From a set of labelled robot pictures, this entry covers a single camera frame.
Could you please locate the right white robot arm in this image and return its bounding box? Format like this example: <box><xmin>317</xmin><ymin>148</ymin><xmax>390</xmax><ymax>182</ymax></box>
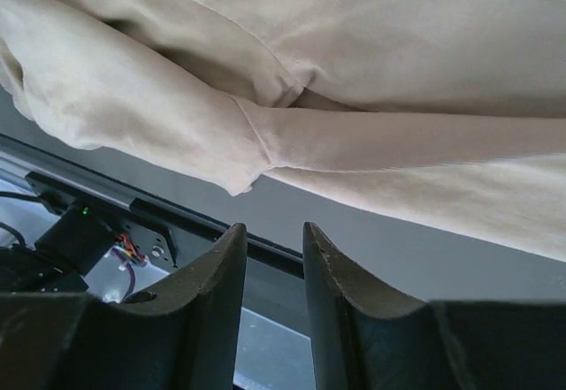
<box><xmin>1</xmin><ymin>209</ymin><xmax>565</xmax><ymax>389</ymax></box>

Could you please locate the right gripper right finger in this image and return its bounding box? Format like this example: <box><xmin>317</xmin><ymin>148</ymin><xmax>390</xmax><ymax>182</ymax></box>
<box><xmin>302</xmin><ymin>222</ymin><xmax>565</xmax><ymax>389</ymax></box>

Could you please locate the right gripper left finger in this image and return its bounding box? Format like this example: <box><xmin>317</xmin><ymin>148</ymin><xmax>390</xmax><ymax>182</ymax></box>
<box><xmin>1</xmin><ymin>224</ymin><xmax>247</xmax><ymax>389</ymax></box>

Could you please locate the beige t shirt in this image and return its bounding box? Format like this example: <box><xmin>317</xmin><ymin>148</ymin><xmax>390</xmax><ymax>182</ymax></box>
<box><xmin>1</xmin><ymin>0</ymin><xmax>565</xmax><ymax>260</ymax></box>

